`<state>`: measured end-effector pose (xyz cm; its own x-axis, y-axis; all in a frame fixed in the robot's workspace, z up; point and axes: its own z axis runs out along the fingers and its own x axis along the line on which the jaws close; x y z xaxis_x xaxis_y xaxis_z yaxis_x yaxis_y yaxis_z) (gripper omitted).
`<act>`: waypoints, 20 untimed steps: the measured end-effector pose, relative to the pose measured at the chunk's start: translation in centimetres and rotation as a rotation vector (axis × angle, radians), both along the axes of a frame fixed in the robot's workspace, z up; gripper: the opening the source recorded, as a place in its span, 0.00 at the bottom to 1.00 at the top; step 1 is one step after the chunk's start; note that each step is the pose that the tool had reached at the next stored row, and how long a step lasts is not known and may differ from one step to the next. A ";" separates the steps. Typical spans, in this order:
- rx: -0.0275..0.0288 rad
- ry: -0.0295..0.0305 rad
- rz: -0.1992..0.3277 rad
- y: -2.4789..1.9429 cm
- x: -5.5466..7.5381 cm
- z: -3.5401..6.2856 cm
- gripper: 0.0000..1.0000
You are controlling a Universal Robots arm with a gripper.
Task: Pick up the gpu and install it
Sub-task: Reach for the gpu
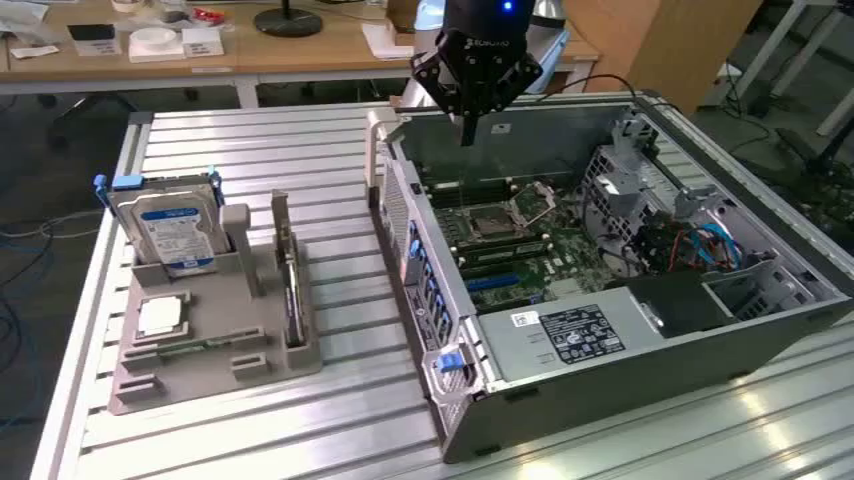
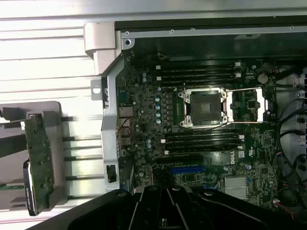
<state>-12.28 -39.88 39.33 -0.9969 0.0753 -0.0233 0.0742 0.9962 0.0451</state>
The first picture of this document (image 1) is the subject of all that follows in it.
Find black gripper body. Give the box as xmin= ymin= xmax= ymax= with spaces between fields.
xmin=434 ymin=0 xmax=534 ymax=119

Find graphics card with metal bracket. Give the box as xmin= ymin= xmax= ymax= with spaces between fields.
xmin=270 ymin=188 xmax=313 ymax=351

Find wooden desk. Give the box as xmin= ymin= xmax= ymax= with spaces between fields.
xmin=0 ymin=0 xmax=602 ymax=96

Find wooden cabinet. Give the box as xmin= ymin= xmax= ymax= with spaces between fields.
xmin=564 ymin=0 xmax=764 ymax=115

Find black round lamp base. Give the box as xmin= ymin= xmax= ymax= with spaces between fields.
xmin=253 ymin=6 xmax=325 ymax=38

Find metal socket cover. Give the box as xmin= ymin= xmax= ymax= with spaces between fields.
xmin=509 ymin=181 xmax=560 ymax=217

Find CPU socket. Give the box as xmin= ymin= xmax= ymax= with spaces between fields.
xmin=465 ymin=204 xmax=521 ymax=242

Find metal disk bay cage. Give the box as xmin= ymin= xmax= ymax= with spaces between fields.
xmin=578 ymin=144 xmax=677 ymax=275

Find green motherboard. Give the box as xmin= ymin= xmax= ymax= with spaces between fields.
xmin=430 ymin=177 xmax=642 ymax=309

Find plain white box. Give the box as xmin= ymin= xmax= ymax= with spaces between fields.
xmin=181 ymin=26 xmax=225 ymax=58

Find installed RAM sticks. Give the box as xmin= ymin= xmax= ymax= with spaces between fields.
xmin=458 ymin=241 xmax=546 ymax=265

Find blue expansion slot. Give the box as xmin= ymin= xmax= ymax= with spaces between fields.
xmin=465 ymin=274 xmax=524 ymax=295

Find white tape roll on box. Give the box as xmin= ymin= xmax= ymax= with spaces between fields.
xmin=127 ymin=26 xmax=189 ymax=64

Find open black PC case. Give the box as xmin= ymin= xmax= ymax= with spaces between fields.
xmin=365 ymin=88 xmax=854 ymax=464

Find hard disk in blue caddy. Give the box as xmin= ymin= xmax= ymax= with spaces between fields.
xmin=93 ymin=169 xmax=226 ymax=279

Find white box with black top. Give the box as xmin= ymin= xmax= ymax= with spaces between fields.
xmin=67 ymin=23 xmax=123 ymax=58

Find grey power supply unit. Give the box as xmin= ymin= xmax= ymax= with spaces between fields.
xmin=476 ymin=287 xmax=669 ymax=385

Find grey parts rack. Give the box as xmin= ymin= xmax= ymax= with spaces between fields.
xmin=110 ymin=202 xmax=329 ymax=417

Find silver CPU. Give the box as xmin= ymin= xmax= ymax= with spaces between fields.
xmin=137 ymin=298 xmax=186 ymax=336

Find green RAM stick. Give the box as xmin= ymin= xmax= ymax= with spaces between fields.
xmin=155 ymin=335 xmax=243 ymax=357

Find black cable behind case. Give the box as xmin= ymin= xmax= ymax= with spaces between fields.
xmin=544 ymin=74 xmax=644 ymax=99

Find white desk frame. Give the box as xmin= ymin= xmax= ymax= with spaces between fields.
xmin=732 ymin=0 xmax=854 ymax=137

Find red wire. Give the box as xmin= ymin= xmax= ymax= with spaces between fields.
xmin=666 ymin=224 xmax=704 ymax=272

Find blue wire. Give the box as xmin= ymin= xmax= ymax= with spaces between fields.
xmin=692 ymin=221 xmax=744 ymax=272

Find grey floor cable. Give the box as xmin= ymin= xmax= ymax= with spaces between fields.
xmin=0 ymin=208 xmax=103 ymax=240

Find blue floor cable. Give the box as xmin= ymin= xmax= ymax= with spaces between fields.
xmin=0 ymin=238 xmax=57 ymax=432

